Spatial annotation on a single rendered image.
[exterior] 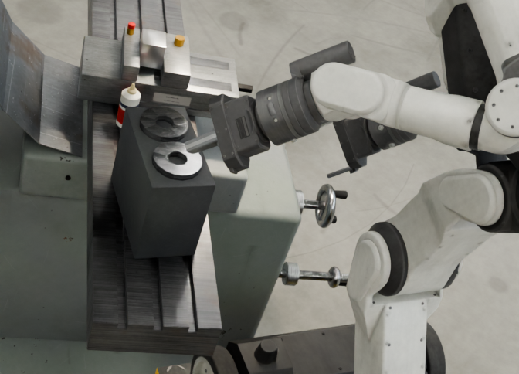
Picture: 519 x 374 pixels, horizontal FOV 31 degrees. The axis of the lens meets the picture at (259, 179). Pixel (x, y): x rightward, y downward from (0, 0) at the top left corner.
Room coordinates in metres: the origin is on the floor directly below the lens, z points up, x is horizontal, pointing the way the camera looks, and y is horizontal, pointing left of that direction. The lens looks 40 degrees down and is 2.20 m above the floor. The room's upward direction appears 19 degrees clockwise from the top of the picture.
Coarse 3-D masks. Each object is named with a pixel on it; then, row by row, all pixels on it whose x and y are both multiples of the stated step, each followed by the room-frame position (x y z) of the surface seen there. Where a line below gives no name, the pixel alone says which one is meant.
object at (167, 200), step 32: (128, 128) 1.34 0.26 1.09; (160, 128) 1.34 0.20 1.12; (192, 128) 1.39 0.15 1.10; (128, 160) 1.31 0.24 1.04; (160, 160) 1.25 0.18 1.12; (192, 160) 1.28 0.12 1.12; (128, 192) 1.28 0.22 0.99; (160, 192) 1.20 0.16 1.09; (192, 192) 1.23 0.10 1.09; (128, 224) 1.25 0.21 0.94; (160, 224) 1.21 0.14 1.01; (192, 224) 1.24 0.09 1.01; (160, 256) 1.22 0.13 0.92
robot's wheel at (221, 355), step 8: (216, 352) 1.32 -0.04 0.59; (224, 352) 1.32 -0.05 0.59; (192, 360) 1.35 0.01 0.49; (200, 360) 1.33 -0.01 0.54; (208, 360) 1.30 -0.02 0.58; (216, 360) 1.29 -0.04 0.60; (224, 360) 1.30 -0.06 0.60; (232, 360) 1.31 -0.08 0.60; (192, 368) 1.34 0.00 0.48; (200, 368) 1.34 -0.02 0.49; (208, 368) 1.32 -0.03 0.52; (216, 368) 1.27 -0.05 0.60; (224, 368) 1.28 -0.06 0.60; (232, 368) 1.29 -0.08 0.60
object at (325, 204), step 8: (328, 184) 1.91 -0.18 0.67; (296, 192) 1.85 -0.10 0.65; (320, 192) 1.91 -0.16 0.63; (328, 192) 1.87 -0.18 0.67; (336, 192) 1.88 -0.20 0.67; (344, 192) 1.89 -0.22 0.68; (304, 200) 1.86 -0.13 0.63; (312, 200) 1.87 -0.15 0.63; (320, 200) 1.91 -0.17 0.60; (328, 200) 1.85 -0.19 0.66; (304, 208) 1.85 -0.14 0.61; (312, 208) 1.85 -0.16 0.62; (320, 208) 1.86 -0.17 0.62; (328, 208) 1.83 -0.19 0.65; (320, 216) 1.87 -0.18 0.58; (328, 216) 1.82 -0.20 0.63; (336, 216) 1.89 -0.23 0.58; (320, 224) 1.84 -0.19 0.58; (328, 224) 1.82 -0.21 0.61
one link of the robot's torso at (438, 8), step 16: (432, 0) 1.35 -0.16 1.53; (448, 0) 1.33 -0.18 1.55; (464, 0) 1.33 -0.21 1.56; (432, 16) 1.34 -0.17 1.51; (448, 16) 1.34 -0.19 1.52; (464, 16) 1.32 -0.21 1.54; (432, 32) 1.36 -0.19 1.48; (448, 32) 1.33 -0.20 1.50; (464, 32) 1.31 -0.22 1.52; (448, 48) 1.32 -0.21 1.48; (464, 48) 1.30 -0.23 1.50; (480, 48) 1.30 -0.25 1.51; (448, 64) 1.32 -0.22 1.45; (464, 64) 1.29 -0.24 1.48; (480, 64) 1.28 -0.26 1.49; (448, 80) 1.31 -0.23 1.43; (464, 80) 1.28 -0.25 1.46; (480, 80) 1.27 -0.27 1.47; (496, 80) 1.27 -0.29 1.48; (464, 96) 1.27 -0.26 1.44; (480, 96) 1.26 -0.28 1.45
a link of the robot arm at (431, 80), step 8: (432, 72) 1.60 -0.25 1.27; (416, 80) 1.59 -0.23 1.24; (424, 80) 1.59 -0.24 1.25; (432, 80) 1.58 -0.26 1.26; (424, 88) 1.58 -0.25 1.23; (432, 88) 1.59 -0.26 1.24; (392, 128) 1.53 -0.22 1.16; (400, 136) 1.53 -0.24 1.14; (408, 136) 1.53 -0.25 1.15; (416, 136) 1.56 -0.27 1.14
